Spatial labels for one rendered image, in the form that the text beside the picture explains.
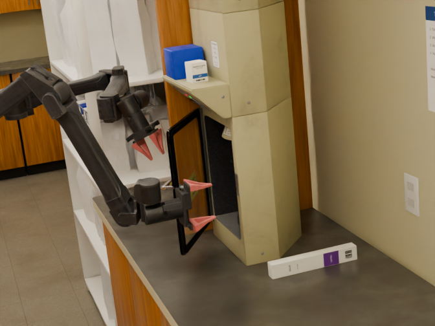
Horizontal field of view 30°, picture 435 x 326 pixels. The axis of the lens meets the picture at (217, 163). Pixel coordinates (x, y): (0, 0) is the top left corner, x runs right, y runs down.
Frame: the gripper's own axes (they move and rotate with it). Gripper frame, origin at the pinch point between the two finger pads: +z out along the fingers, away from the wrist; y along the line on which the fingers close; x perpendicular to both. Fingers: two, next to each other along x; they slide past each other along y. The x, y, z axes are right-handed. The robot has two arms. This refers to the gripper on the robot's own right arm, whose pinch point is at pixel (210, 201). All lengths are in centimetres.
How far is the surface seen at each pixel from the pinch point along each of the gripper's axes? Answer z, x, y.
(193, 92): 1.2, 8.9, 29.9
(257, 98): 20.4, 8.9, 25.0
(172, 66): 1.3, 29.3, 34.8
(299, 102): 50, 46, 13
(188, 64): 3.8, 20.6, 36.3
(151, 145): 15, 136, -16
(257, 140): 19.0, 8.9, 12.5
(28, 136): -10, 510, -84
